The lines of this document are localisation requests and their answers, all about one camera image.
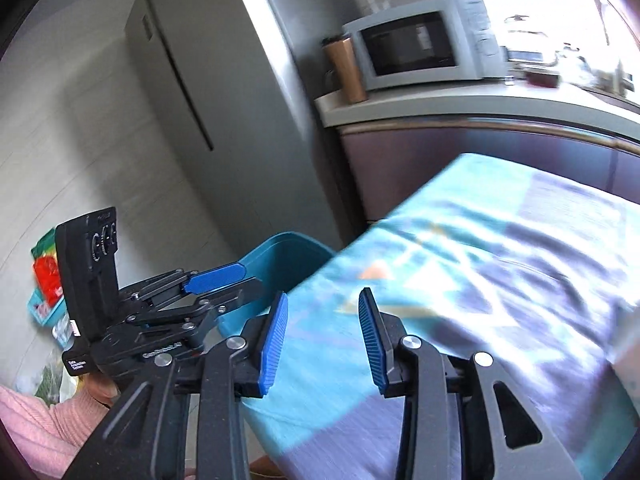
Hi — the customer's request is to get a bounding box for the copper thermos mug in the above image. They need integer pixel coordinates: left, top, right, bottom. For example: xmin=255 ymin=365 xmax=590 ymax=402
xmin=321 ymin=35 xmax=368 ymax=105

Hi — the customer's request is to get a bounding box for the person's left hand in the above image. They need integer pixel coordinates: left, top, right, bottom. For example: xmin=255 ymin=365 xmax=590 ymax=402
xmin=87 ymin=375 xmax=121 ymax=409

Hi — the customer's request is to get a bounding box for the teal plastic bin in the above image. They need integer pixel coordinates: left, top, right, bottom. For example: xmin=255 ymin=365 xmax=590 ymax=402
xmin=217 ymin=231 xmax=337 ymax=341

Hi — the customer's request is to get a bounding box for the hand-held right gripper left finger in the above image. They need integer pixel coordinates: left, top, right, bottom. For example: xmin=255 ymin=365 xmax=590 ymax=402
xmin=62 ymin=291 xmax=290 ymax=480

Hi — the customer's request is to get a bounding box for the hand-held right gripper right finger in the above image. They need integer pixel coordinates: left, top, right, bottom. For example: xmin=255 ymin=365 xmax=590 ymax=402
xmin=358 ymin=287 xmax=583 ymax=480

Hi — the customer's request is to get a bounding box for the teal patterned tablecloth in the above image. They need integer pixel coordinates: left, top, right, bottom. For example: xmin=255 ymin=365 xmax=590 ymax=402
xmin=240 ymin=152 xmax=640 ymax=480

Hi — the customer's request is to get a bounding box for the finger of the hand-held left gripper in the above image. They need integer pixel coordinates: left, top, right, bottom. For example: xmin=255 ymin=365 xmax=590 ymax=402
xmin=125 ymin=276 xmax=265 ymax=356
xmin=117 ymin=261 xmax=247 ymax=311

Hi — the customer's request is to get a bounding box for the teal carton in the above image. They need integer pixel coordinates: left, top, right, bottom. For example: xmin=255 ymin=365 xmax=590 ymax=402
xmin=27 ymin=287 xmax=68 ymax=327

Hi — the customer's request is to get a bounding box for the kitchen counter cabinet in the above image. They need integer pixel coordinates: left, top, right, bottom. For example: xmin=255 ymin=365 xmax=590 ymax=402
xmin=314 ymin=80 xmax=640 ymax=226

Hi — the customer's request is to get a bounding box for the clear plastic bag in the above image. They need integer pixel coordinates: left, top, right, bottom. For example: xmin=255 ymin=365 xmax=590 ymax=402
xmin=50 ymin=315 xmax=83 ymax=352

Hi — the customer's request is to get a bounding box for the glass kettle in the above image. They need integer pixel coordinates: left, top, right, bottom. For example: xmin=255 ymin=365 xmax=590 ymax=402
xmin=502 ymin=15 xmax=561 ymax=68

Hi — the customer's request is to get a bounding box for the grey refrigerator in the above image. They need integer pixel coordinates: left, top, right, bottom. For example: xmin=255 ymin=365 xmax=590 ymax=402
xmin=124 ymin=0 xmax=368 ymax=281

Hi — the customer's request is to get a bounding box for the white microwave oven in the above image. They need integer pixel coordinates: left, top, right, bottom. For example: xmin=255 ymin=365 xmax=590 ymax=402
xmin=342 ymin=0 xmax=501 ymax=92

